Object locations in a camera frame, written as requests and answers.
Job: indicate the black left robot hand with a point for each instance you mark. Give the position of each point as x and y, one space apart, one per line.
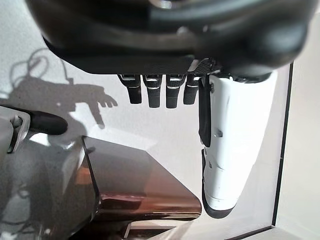
150 37

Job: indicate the silver left robot leg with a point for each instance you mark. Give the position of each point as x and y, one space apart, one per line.
45 122

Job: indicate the glossy dark brown stool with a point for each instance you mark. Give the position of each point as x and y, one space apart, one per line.
137 180

